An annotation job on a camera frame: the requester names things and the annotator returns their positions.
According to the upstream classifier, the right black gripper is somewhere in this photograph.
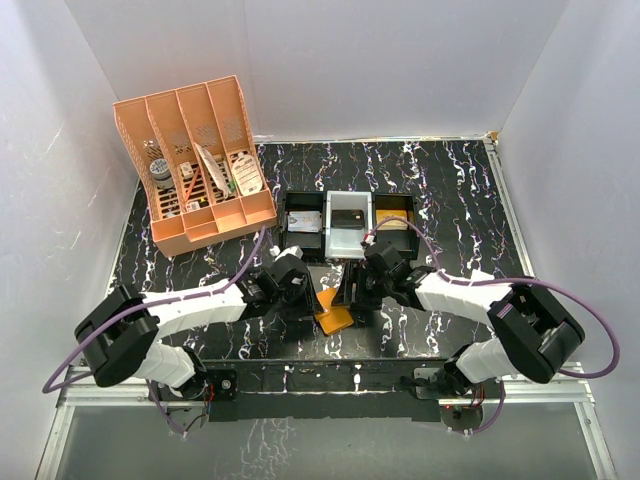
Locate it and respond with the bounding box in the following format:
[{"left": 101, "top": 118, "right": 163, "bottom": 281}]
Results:
[{"left": 333, "top": 261, "right": 393, "bottom": 310}]

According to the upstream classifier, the orange leather card holder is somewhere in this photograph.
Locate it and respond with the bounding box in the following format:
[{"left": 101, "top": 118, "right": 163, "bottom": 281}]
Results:
[{"left": 314, "top": 288, "right": 354, "bottom": 336}]

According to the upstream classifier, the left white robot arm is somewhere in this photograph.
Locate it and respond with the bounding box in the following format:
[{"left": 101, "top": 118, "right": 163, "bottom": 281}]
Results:
[{"left": 74, "top": 247, "right": 324, "bottom": 399}]

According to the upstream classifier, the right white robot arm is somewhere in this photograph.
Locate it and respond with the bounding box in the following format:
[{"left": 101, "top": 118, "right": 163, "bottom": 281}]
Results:
[{"left": 332, "top": 242, "right": 585, "bottom": 398}]

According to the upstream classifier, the left black card bin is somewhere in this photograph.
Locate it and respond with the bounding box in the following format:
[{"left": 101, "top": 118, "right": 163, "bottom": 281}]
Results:
[{"left": 279, "top": 191, "right": 326, "bottom": 263}]

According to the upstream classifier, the black card bin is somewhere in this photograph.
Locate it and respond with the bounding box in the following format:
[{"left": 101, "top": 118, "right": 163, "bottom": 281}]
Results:
[
  {"left": 373, "top": 193, "right": 420, "bottom": 260},
  {"left": 279, "top": 191, "right": 326, "bottom": 263}
]

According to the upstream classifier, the white middle card bin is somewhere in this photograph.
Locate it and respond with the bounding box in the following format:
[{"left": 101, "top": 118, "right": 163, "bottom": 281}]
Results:
[{"left": 324, "top": 191, "right": 373, "bottom": 260}]

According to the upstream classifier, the silver credit card stack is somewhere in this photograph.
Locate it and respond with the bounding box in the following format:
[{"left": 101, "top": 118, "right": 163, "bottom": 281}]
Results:
[{"left": 287, "top": 211, "right": 322, "bottom": 233}]

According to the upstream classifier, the right black card bin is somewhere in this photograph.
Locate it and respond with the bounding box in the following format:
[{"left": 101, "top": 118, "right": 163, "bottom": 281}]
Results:
[{"left": 373, "top": 193, "right": 420, "bottom": 260}]

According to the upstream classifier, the black credit card stack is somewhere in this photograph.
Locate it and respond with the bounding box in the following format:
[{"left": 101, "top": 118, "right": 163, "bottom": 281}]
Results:
[{"left": 331, "top": 209, "right": 366, "bottom": 230}]

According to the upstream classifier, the gold credit card stack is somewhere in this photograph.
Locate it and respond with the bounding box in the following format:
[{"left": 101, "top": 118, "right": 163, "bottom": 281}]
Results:
[{"left": 376, "top": 209, "right": 414, "bottom": 231}]

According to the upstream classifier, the white labelled package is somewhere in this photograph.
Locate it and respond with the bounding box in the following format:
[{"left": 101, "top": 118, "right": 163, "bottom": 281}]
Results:
[{"left": 231, "top": 153, "right": 264, "bottom": 196}]

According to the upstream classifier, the orange pencil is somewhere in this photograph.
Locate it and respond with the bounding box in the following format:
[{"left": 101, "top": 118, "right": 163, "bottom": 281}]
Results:
[{"left": 185, "top": 166, "right": 201, "bottom": 202}]

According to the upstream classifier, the white paper leaflet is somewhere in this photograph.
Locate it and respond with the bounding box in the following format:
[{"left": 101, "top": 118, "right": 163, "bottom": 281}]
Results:
[{"left": 195, "top": 144, "right": 231, "bottom": 198}]

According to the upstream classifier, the peach desk file organizer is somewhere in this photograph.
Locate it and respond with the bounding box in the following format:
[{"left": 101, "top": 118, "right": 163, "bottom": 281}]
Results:
[{"left": 113, "top": 76, "right": 276, "bottom": 257}]

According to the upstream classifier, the grey tape roll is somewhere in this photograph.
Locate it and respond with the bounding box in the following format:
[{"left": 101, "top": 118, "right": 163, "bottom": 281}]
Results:
[{"left": 149, "top": 158, "right": 174, "bottom": 190}]

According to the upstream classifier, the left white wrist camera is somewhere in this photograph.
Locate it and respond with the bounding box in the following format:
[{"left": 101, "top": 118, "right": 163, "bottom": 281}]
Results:
[{"left": 269, "top": 245, "right": 303, "bottom": 267}]

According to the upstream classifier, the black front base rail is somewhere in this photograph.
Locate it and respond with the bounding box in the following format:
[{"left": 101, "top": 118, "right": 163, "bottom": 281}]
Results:
[{"left": 152, "top": 358, "right": 472, "bottom": 423}]

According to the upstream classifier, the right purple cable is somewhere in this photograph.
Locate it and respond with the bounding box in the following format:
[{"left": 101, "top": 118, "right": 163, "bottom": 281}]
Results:
[{"left": 360, "top": 215, "right": 620, "bottom": 434}]

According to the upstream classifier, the aluminium table frame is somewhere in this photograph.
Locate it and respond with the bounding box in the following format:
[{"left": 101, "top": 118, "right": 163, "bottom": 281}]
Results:
[{"left": 41, "top": 138, "right": 616, "bottom": 479}]

